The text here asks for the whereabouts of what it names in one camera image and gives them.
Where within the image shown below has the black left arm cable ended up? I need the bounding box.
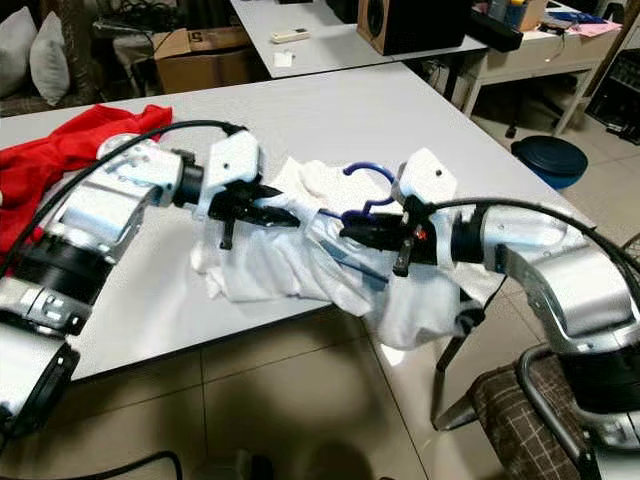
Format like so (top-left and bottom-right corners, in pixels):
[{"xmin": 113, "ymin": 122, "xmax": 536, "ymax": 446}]
[{"xmin": 48, "ymin": 119, "xmax": 249, "ymax": 241}]

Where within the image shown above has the wooden black speaker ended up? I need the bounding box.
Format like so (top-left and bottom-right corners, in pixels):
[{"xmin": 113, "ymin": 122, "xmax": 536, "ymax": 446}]
[{"xmin": 356, "ymin": 0, "xmax": 473, "ymax": 57}]

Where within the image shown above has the red garment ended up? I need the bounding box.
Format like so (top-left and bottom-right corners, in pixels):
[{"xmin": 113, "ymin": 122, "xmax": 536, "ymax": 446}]
[{"xmin": 0, "ymin": 103, "xmax": 174, "ymax": 229}]

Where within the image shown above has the dark blue wire hanger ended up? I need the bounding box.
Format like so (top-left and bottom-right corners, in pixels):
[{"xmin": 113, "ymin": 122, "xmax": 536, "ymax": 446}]
[{"xmin": 318, "ymin": 161, "xmax": 403, "ymax": 223}]

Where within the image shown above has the dark blue round bin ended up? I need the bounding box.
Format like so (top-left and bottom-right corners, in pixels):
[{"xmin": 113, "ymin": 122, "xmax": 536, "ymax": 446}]
[{"xmin": 510, "ymin": 134, "xmax": 590, "ymax": 191}]

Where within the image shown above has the black floor cable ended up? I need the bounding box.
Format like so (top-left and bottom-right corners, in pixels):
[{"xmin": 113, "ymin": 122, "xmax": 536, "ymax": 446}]
[{"xmin": 60, "ymin": 450, "xmax": 211, "ymax": 480}]

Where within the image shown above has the plaid cushioned metal chair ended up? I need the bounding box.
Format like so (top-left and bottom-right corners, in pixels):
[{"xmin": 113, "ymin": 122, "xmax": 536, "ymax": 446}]
[{"xmin": 430, "ymin": 338, "xmax": 621, "ymax": 480}]

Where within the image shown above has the white remote control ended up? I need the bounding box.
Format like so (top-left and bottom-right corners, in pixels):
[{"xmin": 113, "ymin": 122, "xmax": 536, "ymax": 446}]
[{"xmin": 269, "ymin": 27, "xmax": 314, "ymax": 45}]

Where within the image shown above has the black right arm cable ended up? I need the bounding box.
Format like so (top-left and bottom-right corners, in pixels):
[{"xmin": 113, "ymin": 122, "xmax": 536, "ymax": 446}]
[{"xmin": 450, "ymin": 197, "xmax": 640, "ymax": 261}]

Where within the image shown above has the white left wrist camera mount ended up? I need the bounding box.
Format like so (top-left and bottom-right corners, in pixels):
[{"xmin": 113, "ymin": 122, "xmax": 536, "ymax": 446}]
[{"xmin": 205, "ymin": 129, "xmax": 263, "ymax": 216}]

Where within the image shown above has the white desk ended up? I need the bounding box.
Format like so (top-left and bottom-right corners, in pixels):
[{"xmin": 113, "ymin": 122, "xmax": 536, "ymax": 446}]
[{"xmin": 460, "ymin": 12, "xmax": 629, "ymax": 136}]

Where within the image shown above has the large white table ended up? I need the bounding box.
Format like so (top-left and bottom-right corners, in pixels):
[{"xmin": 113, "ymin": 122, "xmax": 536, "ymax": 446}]
[{"xmin": 0, "ymin": 60, "xmax": 598, "ymax": 383}]

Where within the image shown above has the white t-shirt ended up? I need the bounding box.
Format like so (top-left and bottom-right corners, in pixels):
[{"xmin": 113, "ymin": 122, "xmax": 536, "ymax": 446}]
[{"xmin": 188, "ymin": 156, "xmax": 513, "ymax": 353}]

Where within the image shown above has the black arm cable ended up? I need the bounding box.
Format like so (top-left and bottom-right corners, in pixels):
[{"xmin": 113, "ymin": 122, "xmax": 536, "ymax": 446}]
[
  {"xmin": 48, "ymin": 119, "xmax": 249, "ymax": 241},
  {"xmin": 450, "ymin": 197, "xmax": 640, "ymax": 261}
]

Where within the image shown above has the pink cloth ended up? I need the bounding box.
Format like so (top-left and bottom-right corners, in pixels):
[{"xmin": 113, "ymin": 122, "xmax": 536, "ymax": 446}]
[{"xmin": 565, "ymin": 18, "xmax": 623, "ymax": 39}]

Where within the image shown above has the small white table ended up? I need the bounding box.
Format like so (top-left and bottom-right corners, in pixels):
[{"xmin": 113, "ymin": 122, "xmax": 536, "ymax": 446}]
[{"xmin": 228, "ymin": 0, "xmax": 493, "ymax": 81}]

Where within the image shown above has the black soundbar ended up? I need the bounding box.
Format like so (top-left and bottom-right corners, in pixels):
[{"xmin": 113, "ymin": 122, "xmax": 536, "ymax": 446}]
[{"xmin": 468, "ymin": 8, "xmax": 526, "ymax": 53}]

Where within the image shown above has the brown cardboard box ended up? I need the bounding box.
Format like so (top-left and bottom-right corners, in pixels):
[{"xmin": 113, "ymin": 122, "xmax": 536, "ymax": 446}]
[{"xmin": 148, "ymin": 25, "xmax": 249, "ymax": 96}]

